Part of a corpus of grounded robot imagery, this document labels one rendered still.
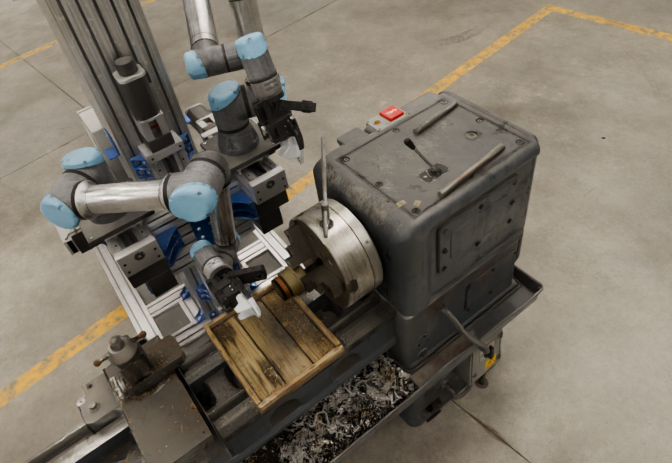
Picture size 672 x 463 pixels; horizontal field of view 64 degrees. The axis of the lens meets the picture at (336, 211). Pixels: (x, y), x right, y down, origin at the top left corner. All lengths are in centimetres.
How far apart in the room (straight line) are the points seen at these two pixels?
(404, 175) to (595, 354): 151
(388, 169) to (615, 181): 219
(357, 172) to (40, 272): 252
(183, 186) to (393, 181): 59
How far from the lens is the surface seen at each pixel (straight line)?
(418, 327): 185
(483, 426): 253
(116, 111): 194
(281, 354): 170
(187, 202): 147
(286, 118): 143
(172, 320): 279
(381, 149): 170
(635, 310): 299
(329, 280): 153
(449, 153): 168
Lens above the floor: 231
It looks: 44 degrees down
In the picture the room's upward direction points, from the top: 10 degrees counter-clockwise
